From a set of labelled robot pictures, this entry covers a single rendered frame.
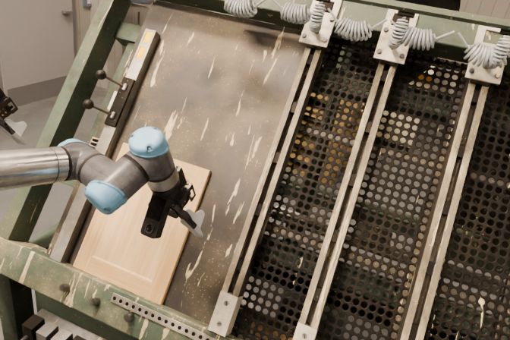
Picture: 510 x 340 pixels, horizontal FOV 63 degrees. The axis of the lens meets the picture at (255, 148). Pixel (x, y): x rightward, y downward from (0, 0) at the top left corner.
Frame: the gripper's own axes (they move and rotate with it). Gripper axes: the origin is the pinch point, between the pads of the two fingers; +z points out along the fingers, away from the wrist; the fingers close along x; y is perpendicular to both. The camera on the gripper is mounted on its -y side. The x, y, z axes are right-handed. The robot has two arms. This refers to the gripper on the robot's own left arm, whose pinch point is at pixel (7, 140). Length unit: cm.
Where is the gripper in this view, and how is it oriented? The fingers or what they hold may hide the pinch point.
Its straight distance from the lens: 156.5
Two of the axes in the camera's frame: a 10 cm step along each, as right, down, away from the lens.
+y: 4.6, -7.1, 5.4
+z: 0.8, 6.3, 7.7
